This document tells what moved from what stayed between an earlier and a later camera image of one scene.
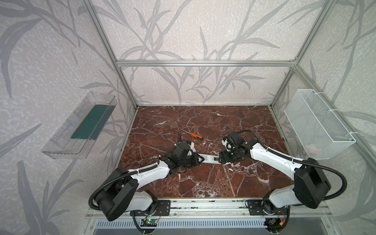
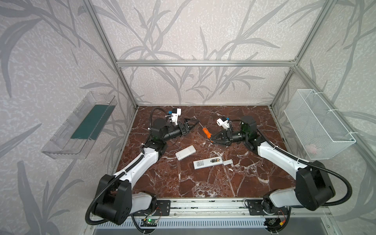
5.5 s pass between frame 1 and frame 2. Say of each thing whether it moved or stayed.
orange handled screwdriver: moved
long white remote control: moved
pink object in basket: stayed
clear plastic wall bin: stayed
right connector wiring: stayed
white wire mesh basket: stayed
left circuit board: stayed
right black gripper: moved
